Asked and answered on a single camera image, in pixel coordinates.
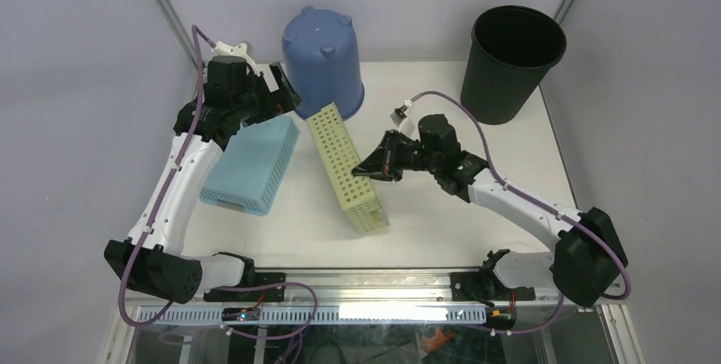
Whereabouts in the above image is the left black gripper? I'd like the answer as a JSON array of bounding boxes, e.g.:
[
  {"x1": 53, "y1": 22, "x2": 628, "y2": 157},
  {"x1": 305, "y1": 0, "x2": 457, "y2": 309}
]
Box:
[{"x1": 233, "y1": 62, "x2": 302, "y2": 127}]

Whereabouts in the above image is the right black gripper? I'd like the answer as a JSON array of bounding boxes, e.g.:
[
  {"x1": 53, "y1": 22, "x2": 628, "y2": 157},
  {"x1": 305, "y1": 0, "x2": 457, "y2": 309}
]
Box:
[{"x1": 351, "y1": 129, "x2": 440, "y2": 182}]

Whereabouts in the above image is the light green plastic basket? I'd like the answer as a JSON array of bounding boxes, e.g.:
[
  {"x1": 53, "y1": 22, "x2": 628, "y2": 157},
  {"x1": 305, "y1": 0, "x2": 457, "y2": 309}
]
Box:
[{"x1": 306, "y1": 103, "x2": 389, "y2": 233}]

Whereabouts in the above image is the large blue plastic bucket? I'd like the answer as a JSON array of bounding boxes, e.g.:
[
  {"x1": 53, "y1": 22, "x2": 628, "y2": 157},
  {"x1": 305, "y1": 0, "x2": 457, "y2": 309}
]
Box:
[{"x1": 281, "y1": 6, "x2": 365, "y2": 120}]

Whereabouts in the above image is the light blue plastic basket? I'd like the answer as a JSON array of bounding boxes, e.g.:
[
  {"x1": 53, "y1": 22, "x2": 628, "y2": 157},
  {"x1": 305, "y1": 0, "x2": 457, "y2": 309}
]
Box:
[{"x1": 199, "y1": 116, "x2": 299, "y2": 216}]

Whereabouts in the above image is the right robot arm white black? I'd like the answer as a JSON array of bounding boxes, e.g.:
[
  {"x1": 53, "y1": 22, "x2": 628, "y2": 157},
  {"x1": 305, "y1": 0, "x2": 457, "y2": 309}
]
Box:
[{"x1": 352, "y1": 114, "x2": 628, "y2": 307}]

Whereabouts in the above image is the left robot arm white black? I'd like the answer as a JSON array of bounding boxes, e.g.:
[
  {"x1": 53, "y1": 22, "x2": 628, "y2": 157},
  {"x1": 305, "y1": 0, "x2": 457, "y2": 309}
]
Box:
[{"x1": 104, "y1": 55, "x2": 301, "y2": 304}]

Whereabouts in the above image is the black plastic bucket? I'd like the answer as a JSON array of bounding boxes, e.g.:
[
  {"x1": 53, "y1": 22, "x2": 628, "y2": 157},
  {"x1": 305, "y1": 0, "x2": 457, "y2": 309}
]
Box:
[{"x1": 461, "y1": 5, "x2": 567, "y2": 125}]

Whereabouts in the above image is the orange object under table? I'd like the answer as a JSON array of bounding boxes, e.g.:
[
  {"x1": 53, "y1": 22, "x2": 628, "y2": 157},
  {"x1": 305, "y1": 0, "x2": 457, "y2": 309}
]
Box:
[{"x1": 418, "y1": 326, "x2": 454, "y2": 355}]

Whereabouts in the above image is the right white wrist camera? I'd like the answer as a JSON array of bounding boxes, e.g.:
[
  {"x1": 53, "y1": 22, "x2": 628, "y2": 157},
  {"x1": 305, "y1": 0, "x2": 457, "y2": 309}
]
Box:
[{"x1": 390, "y1": 100, "x2": 416, "y2": 137}]

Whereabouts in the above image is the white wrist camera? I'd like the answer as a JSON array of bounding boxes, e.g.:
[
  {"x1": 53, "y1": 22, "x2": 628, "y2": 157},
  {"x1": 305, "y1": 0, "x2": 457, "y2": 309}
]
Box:
[
  {"x1": 390, "y1": 100, "x2": 416, "y2": 137},
  {"x1": 213, "y1": 41, "x2": 261, "y2": 75}
]

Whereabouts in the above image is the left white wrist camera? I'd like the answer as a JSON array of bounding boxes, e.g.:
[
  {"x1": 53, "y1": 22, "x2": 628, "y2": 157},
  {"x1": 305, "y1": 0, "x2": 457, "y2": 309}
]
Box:
[{"x1": 213, "y1": 41, "x2": 261, "y2": 75}]

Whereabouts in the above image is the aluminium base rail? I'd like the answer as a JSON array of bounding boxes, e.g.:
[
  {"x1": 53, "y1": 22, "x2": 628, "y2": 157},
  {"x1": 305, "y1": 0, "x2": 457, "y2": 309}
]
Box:
[{"x1": 118, "y1": 267, "x2": 570, "y2": 317}]

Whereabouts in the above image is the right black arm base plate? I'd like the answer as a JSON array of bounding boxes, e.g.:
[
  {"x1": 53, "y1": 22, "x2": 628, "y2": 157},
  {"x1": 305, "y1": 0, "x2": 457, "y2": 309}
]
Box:
[{"x1": 449, "y1": 271, "x2": 536, "y2": 305}]

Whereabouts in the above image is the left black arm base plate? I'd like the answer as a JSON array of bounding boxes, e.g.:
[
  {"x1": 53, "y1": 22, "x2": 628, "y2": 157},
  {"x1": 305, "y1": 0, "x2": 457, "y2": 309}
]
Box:
[{"x1": 202, "y1": 272, "x2": 287, "y2": 304}]

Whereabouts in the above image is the left corner aluminium post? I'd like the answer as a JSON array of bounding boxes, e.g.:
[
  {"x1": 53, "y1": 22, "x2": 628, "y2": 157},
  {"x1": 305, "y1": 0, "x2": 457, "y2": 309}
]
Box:
[{"x1": 153, "y1": 0, "x2": 197, "y2": 65}]

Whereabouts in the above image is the white slotted cable duct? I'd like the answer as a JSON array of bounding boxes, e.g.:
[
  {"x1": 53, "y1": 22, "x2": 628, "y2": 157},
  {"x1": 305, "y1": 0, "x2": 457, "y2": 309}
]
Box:
[{"x1": 156, "y1": 303, "x2": 486, "y2": 326}]

